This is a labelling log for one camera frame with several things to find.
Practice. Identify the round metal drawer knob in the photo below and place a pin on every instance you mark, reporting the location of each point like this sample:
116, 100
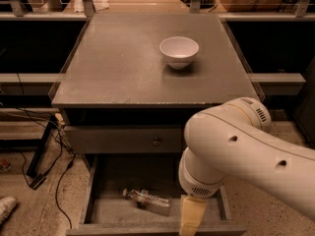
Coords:
156, 142

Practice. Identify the clear plastic water bottle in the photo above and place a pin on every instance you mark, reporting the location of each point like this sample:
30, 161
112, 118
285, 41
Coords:
143, 199

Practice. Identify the closed top drawer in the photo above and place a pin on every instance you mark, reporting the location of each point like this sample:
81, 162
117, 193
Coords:
125, 139

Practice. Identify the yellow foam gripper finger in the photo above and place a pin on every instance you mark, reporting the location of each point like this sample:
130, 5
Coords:
192, 211

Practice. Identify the white shoe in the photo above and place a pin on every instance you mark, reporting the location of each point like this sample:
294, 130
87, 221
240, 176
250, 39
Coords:
7, 205

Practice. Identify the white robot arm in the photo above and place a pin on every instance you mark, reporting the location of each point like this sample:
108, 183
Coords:
234, 138

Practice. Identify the black table leg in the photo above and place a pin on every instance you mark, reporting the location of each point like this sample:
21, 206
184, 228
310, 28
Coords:
31, 172

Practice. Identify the open middle drawer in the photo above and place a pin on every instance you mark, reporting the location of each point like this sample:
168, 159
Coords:
107, 213

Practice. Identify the grey wooden drawer cabinet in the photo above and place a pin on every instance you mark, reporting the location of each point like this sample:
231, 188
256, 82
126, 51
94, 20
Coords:
118, 76

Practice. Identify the small grey floor box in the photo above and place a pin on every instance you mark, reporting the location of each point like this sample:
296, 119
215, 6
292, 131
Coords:
37, 181

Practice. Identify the metal railing frame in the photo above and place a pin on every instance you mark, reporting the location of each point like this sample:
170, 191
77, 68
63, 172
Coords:
40, 15

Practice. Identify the white ceramic bowl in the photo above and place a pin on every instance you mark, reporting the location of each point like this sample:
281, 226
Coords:
179, 51

